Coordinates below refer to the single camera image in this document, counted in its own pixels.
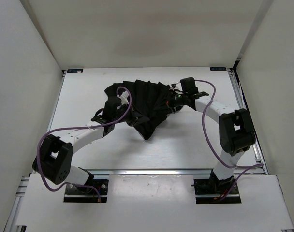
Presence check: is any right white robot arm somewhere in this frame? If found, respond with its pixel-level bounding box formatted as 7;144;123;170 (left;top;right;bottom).
167;77;256;193

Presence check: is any left blue table label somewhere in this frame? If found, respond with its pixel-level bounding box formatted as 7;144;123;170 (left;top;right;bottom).
67;69;84;73

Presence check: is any right blue table label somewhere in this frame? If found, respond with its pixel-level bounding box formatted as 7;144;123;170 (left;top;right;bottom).
210;67;227;71

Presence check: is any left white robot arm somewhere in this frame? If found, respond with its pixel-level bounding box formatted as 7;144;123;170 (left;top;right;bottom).
32;97;150;193

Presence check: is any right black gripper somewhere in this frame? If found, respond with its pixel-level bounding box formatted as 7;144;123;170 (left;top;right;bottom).
153;89;188;114

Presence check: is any blue table label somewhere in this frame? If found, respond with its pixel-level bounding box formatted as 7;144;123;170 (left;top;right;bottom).
210;67;227;71
67;69;84;73

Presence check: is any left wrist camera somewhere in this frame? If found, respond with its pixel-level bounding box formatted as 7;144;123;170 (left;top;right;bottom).
119;91;129;105

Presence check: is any black pleated skirt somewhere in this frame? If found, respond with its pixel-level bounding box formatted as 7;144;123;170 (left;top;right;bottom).
105;80;175;140

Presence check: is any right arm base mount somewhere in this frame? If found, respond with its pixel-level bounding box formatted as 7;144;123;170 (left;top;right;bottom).
191;174;242;205

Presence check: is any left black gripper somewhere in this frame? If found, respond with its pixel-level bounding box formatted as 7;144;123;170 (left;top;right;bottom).
113;101;149;127

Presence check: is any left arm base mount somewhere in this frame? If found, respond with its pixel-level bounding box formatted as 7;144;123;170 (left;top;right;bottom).
63;176;109;203

